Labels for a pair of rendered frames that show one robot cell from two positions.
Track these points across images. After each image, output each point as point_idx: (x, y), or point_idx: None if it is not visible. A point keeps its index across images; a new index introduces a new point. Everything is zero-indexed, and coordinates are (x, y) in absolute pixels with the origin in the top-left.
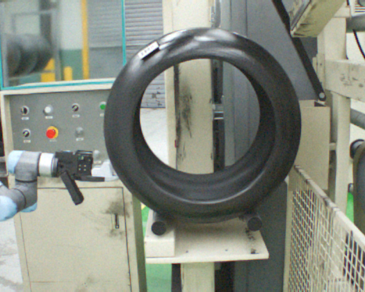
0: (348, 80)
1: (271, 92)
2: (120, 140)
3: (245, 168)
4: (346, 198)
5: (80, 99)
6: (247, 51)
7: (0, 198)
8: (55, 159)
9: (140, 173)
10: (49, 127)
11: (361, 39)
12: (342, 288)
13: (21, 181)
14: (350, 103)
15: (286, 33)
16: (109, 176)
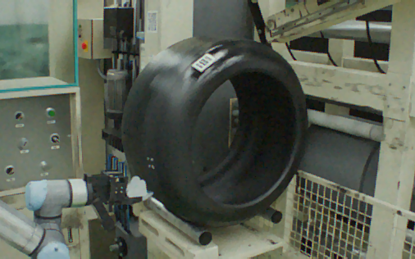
0: (315, 81)
1: (297, 99)
2: (179, 157)
3: (230, 165)
4: (295, 180)
5: (25, 106)
6: (281, 63)
7: (56, 246)
8: (89, 185)
9: (196, 188)
10: None
11: None
12: (377, 256)
13: (49, 218)
14: None
15: (223, 33)
16: (145, 194)
